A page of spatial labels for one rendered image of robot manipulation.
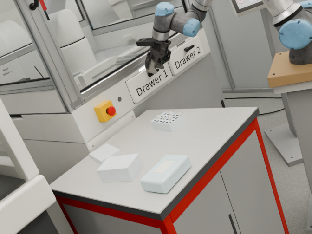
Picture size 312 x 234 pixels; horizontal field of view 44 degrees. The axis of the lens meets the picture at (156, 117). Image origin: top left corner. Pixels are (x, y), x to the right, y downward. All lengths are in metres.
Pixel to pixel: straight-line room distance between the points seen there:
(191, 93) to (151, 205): 1.12
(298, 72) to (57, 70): 0.94
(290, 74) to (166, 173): 0.70
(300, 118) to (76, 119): 0.93
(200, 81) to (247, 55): 1.45
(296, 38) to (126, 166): 0.76
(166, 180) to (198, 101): 1.11
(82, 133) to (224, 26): 2.28
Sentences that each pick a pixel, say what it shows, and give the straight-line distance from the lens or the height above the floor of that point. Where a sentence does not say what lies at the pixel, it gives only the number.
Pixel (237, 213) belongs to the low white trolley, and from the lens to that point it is 1.43.
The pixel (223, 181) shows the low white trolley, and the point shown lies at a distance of 1.34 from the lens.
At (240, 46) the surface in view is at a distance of 3.62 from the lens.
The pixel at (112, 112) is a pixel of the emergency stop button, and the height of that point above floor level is 0.87.
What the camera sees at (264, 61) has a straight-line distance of 3.55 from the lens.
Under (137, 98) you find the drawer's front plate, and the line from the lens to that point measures 1.81.
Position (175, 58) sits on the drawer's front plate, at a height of 0.89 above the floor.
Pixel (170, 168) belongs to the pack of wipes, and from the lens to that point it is 1.17.
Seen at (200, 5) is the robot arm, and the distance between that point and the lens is 1.72.
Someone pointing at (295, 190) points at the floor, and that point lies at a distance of 2.31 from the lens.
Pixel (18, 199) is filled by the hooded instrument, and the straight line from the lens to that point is 1.22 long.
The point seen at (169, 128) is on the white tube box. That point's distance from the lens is 1.51.
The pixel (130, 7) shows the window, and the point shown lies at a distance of 1.90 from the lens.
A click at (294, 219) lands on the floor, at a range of 2.12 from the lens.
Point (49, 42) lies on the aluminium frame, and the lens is 1.57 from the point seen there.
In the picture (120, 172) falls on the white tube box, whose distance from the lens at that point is 1.28.
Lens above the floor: 1.35
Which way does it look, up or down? 20 degrees down
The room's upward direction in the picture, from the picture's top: 21 degrees counter-clockwise
